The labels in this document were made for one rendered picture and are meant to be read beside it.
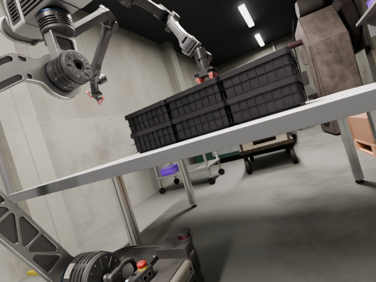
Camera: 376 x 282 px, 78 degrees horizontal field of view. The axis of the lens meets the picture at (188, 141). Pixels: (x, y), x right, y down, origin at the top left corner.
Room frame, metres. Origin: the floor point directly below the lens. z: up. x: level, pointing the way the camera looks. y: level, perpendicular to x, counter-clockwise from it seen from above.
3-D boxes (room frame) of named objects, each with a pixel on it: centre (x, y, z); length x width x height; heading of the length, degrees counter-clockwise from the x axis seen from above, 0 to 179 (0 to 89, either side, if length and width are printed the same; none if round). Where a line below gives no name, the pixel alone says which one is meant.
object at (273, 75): (1.11, -0.43, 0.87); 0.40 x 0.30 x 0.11; 149
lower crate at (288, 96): (1.11, -0.43, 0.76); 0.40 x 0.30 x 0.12; 149
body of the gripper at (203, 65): (1.12, -0.18, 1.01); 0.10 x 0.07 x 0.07; 59
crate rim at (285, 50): (1.11, -0.43, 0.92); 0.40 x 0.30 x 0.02; 149
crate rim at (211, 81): (1.26, -0.17, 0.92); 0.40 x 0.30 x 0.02; 149
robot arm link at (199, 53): (1.13, -0.18, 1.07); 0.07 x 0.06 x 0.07; 154
